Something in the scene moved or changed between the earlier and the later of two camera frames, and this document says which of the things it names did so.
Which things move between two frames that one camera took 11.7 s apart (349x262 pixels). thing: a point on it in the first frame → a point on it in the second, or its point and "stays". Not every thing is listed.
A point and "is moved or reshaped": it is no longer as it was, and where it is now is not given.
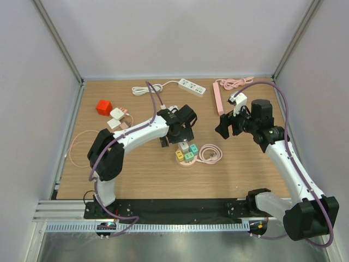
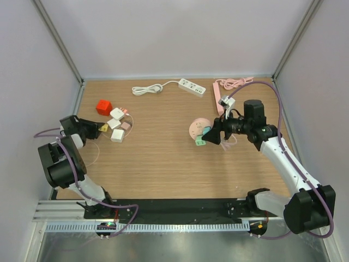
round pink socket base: x=187 y=164 → x=197 y=126
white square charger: x=113 y=123 stays
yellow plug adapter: x=179 y=155 → x=104 y=127
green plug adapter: x=188 y=157 → x=199 y=141
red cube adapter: x=104 y=107 stays
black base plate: x=173 y=209 stays
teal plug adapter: x=193 y=149 → x=206 y=129
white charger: x=116 y=113 stays
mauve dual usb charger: x=124 y=125 stays
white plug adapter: x=184 y=146 is moved or reshaped
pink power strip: x=227 y=84 stays
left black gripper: x=186 y=135 → x=93 y=126
